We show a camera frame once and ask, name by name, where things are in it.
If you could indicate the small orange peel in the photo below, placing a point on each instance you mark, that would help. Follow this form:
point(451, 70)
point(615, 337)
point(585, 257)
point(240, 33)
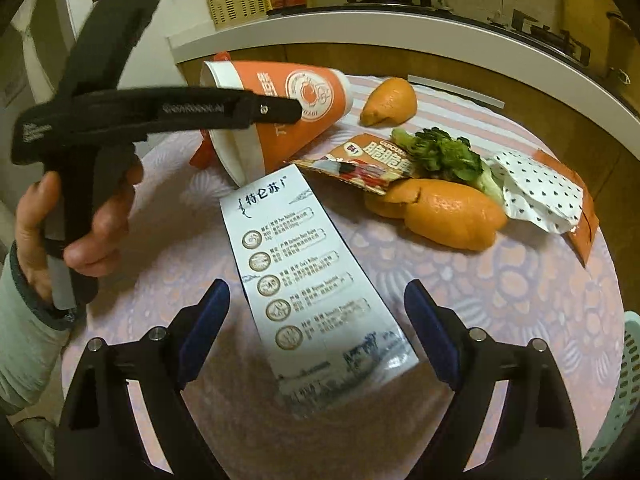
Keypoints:
point(390, 102)

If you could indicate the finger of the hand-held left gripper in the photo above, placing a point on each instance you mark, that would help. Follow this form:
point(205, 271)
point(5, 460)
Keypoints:
point(115, 25)
point(235, 107)

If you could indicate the light blue plastic basket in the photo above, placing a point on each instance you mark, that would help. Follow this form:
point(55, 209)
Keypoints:
point(620, 385)

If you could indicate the large orange peel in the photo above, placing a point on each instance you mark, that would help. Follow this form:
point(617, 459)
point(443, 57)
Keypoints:
point(450, 215)

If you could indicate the yellow plastic basket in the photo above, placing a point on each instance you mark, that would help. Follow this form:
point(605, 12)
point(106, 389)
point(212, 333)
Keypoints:
point(235, 5)

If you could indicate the red wrapper scrap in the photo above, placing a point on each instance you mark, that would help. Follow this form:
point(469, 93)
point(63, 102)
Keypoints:
point(200, 157)

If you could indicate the polka dot paper wrapper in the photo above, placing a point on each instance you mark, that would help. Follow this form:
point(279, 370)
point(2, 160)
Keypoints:
point(535, 190)

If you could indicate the person's left hand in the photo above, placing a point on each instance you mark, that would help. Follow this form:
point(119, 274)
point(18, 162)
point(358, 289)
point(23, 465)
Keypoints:
point(112, 230)

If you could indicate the green bok choy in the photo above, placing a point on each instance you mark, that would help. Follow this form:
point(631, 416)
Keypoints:
point(445, 157)

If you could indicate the orange paper cup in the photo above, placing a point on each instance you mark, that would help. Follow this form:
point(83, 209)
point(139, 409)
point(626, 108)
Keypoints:
point(310, 87)

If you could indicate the floral pink tablecloth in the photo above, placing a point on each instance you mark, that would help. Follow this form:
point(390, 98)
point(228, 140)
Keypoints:
point(500, 300)

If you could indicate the wooden kitchen cabinet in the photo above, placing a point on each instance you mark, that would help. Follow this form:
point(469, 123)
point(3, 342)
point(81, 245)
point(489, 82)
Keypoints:
point(550, 110)

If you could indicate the person's left forearm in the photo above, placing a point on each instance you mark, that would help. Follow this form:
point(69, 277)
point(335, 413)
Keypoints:
point(25, 340)

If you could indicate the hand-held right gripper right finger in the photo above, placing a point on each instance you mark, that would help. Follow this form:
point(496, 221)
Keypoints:
point(431, 332)

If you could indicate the white milk carton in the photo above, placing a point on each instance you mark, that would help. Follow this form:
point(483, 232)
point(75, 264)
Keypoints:
point(300, 285)

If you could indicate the black gas stove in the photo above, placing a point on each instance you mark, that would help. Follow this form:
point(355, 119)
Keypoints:
point(500, 15)

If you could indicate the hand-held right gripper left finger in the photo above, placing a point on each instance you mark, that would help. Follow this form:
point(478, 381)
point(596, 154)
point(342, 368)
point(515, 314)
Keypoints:
point(207, 327)

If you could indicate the orange snack packet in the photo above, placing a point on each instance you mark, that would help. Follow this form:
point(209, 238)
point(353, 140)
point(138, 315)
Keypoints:
point(360, 156)

